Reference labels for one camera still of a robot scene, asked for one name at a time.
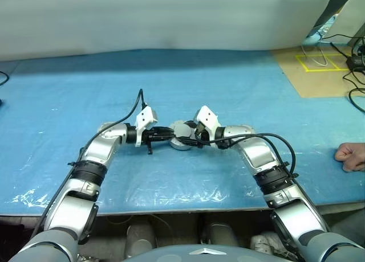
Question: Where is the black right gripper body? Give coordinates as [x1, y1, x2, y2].
[194, 123, 210, 145]

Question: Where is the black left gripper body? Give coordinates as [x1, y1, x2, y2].
[141, 126, 156, 155]

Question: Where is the round motor rotor disc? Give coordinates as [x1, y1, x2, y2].
[170, 120, 197, 140]

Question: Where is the bystander bare hand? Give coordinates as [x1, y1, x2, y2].
[334, 142, 365, 173]

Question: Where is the grey robot leg cylinder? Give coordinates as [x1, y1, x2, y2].
[201, 222, 239, 247]
[125, 223, 156, 259]

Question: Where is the grey robot torso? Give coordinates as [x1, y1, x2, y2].
[122, 243, 289, 262]

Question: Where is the brown cardboard sheet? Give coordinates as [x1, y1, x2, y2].
[270, 48, 365, 99]

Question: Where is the white laced sneaker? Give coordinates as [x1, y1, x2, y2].
[273, 244, 299, 261]

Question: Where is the black power adapter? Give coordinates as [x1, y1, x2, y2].
[346, 55, 365, 72]

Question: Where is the grey leaning panel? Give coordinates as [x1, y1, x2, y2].
[303, 0, 365, 46]

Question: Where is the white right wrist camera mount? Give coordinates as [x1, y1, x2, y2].
[193, 105, 220, 140]

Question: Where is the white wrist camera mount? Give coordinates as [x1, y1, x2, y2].
[133, 107, 159, 148]
[193, 105, 220, 140]

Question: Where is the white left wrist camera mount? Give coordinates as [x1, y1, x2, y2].
[133, 107, 159, 148]

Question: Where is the white cable loop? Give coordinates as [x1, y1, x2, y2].
[301, 44, 329, 67]

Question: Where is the black curled cable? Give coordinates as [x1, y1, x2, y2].
[342, 70, 365, 114]

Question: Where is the black power cable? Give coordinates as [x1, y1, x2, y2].
[321, 33, 365, 59]

